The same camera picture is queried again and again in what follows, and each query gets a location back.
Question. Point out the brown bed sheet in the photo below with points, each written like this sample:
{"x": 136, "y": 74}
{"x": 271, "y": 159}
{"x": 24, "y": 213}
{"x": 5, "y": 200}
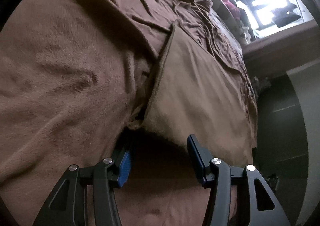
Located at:
{"x": 73, "y": 75}

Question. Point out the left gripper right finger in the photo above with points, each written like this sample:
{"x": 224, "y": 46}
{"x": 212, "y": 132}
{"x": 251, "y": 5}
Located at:
{"x": 257, "y": 204}

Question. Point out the dark wardrobe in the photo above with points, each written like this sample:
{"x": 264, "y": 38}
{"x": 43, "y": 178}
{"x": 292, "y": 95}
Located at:
{"x": 282, "y": 153}

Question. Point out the brown printed t-shirt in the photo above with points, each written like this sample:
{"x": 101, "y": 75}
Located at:
{"x": 193, "y": 93}

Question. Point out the right beige curtain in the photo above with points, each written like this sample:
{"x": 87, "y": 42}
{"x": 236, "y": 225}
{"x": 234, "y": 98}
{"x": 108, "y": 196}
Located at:
{"x": 278, "y": 53}

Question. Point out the pink plush toy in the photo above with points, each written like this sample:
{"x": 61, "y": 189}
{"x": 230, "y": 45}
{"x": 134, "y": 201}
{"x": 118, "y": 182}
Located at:
{"x": 232, "y": 7}

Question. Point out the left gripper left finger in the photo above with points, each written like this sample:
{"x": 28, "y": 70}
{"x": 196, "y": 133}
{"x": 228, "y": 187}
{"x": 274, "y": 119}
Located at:
{"x": 67, "y": 202}

